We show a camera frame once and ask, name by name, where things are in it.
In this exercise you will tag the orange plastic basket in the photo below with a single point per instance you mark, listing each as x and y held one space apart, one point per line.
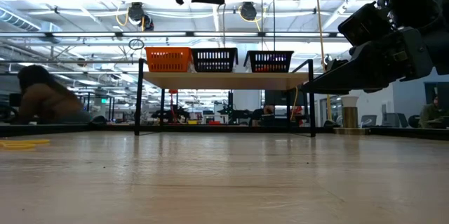
168 59

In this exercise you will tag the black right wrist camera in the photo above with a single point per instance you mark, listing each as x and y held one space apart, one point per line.
365 24

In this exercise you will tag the person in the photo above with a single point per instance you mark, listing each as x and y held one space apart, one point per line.
49 101
269 110
429 113

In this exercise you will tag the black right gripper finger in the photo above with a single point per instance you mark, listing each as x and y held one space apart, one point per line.
335 64
350 80

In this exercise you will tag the yellow rubber band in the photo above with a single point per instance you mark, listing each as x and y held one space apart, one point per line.
21 142

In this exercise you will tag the black background robot arm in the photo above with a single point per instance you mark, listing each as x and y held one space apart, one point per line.
238 114
168 115

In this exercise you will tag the white bulb table lamp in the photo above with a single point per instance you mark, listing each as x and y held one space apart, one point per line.
349 117

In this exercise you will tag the black plastic basket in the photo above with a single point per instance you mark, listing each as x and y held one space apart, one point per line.
214 70
268 52

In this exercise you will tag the wooden shelf with black legs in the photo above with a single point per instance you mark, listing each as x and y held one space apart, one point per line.
224 80

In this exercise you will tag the black metal table frame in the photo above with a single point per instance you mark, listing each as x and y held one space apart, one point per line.
70 131

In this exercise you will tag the black monitor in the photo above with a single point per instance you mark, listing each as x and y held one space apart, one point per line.
280 97

